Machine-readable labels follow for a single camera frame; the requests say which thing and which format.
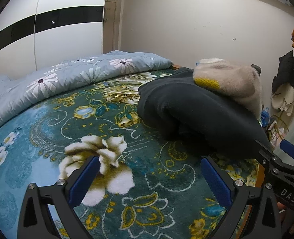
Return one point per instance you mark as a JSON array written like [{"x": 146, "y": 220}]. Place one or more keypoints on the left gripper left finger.
[{"x": 35, "y": 220}]

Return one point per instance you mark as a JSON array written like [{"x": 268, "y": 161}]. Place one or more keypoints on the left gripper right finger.
[{"x": 235, "y": 196}]

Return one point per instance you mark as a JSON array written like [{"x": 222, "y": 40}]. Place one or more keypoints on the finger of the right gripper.
[
  {"x": 287, "y": 147},
  {"x": 261, "y": 153}
]

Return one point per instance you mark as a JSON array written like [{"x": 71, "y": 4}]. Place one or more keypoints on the beige fuzzy sweater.
[{"x": 241, "y": 83}]

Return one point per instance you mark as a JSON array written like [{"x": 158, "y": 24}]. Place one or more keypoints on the hanging clothes pile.
[{"x": 282, "y": 98}]

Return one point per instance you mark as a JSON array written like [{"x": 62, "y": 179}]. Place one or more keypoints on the dark green folded garment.
[{"x": 204, "y": 122}]

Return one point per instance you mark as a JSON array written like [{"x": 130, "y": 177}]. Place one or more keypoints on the teal floral bed blanket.
[{"x": 150, "y": 184}]

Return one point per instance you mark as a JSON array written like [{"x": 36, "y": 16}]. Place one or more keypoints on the light blue floral quilt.
[{"x": 69, "y": 77}]

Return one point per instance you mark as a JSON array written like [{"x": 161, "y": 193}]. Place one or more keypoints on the white black-striped wardrobe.
[{"x": 35, "y": 34}]

